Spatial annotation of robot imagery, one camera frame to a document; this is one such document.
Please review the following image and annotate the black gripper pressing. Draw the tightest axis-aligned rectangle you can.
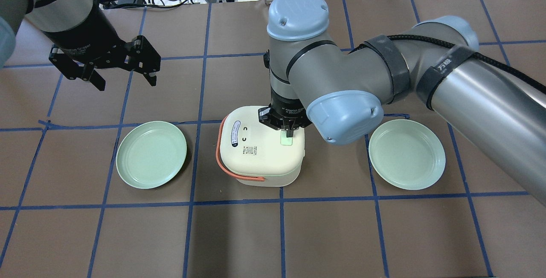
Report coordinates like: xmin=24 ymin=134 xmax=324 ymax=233
xmin=258 ymin=88 xmax=312 ymax=139

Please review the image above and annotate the black idle gripper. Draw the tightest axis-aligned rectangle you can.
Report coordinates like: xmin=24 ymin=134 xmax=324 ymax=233
xmin=42 ymin=5 xmax=161 ymax=91

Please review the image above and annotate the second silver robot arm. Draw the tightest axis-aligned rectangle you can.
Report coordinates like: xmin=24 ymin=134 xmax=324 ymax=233
xmin=0 ymin=0 xmax=161 ymax=91

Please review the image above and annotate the silver robot arm pressing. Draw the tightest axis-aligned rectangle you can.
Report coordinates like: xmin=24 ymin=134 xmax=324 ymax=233
xmin=258 ymin=0 xmax=546 ymax=204

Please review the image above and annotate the near green plate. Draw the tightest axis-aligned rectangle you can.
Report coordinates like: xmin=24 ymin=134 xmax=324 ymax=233
xmin=115 ymin=121 xmax=188 ymax=189

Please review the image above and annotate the green plate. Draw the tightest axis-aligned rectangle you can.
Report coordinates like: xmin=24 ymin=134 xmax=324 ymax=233
xmin=369 ymin=119 xmax=446 ymax=191
xmin=115 ymin=121 xmax=188 ymax=189

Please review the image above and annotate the far green plate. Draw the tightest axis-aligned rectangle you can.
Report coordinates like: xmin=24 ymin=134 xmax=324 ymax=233
xmin=369 ymin=119 xmax=446 ymax=191

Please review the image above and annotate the white rice cooker orange handle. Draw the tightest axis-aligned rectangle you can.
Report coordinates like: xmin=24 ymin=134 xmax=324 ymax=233
xmin=216 ymin=106 xmax=306 ymax=187

